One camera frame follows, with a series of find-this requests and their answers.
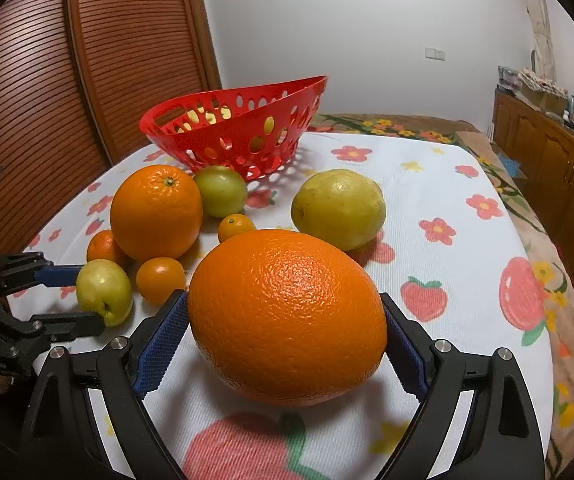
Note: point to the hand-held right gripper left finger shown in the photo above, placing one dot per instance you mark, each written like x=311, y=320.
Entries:
x=161, y=350

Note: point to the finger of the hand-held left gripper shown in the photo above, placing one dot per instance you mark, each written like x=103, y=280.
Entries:
x=72, y=325
x=59, y=276

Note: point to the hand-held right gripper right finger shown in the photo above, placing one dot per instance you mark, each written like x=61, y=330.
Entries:
x=408, y=352

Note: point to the green plum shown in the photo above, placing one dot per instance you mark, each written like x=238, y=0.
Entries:
x=222, y=191
x=103, y=290

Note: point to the small tangerine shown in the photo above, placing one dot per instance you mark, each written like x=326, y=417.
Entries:
x=159, y=280
x=236, y=227
x=102, y=250

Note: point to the medium orange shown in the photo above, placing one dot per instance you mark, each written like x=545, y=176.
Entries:
x=156, y=212

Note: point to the large orange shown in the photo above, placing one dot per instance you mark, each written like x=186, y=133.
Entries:
x=287, y=315

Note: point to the yellow-green lemon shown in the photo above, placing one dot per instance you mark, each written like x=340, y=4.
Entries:
x=338, y=210

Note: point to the red perforated plastic basket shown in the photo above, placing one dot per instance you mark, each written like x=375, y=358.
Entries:
x=247, y=105

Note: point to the white flower print towel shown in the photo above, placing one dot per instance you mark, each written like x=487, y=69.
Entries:
x=417, y=185

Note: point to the floral blanket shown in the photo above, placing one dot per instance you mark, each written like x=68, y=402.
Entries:
x=534, y=220

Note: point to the wooden louvered wardrobe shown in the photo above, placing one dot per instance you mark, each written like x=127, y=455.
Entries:
x=42, y=85

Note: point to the blue bag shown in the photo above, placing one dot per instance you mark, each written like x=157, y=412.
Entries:
x=511, y=166

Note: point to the wooden cabinet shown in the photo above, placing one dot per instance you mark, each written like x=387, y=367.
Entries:
x=557, y=170

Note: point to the pile of boxes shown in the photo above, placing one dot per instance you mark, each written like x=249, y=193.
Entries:
x=537, y=90

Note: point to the pale patterned curtain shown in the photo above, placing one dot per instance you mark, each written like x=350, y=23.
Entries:
x=539, y=10

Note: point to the white wall switch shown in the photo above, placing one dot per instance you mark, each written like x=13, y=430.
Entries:
x=435, y=53

